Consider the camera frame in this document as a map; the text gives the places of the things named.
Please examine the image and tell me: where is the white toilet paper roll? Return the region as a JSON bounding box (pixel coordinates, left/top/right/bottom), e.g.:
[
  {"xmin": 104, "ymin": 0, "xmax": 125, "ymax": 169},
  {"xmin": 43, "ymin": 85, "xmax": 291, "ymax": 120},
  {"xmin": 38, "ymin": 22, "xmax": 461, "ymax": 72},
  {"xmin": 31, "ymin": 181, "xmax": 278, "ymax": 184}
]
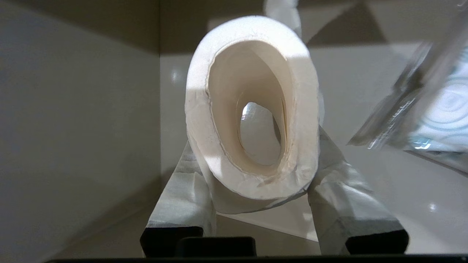
[{"xmin": 184, "ymin": 0, "xmax": 326, "ymax": 215}]

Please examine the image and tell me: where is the blue patterned tissue pack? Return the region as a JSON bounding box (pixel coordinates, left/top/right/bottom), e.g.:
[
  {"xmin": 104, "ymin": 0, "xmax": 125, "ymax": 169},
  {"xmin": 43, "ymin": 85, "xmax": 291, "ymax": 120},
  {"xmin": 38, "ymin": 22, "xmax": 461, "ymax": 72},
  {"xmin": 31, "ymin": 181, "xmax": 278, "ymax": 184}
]
[{"xmin": 347, "ymin": 5, "xmax": 468, "ymax": 173}]

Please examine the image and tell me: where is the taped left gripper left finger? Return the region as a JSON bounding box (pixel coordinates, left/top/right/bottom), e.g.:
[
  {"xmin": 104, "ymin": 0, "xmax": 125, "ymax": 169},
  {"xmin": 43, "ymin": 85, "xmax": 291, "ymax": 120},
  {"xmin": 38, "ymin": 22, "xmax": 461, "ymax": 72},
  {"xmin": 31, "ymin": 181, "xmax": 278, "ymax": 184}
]
[{"xmin": 140, "ymin": 141, "xmax": 219, "ymax": 257}]

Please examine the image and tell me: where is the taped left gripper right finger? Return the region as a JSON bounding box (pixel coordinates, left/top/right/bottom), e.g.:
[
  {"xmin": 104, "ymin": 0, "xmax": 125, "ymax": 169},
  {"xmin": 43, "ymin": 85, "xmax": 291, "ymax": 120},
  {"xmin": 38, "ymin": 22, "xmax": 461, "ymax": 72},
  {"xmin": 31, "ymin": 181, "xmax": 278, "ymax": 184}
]
[{"xmin": 306, "ymin": 125, "xmax": 410, "ymax": 255}]

